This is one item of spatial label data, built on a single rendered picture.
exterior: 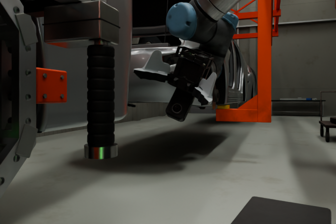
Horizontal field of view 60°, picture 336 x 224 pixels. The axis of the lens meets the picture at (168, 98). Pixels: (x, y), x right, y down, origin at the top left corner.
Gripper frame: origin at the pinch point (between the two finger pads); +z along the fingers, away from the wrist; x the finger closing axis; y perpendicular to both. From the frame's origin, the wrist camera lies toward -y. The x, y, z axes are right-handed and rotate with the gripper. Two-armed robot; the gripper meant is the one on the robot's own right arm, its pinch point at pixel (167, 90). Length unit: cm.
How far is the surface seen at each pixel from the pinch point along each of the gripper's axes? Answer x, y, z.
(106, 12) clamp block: -7.3, 10.0, 14.7
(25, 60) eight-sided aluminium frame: -25.2, -3.7, 6.8
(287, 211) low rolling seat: 47, -47, -76
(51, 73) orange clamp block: -24.0, -6.4, 0.6
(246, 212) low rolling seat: 32, -53, -69
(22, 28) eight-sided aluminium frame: -27.2, 1.5, 7.0
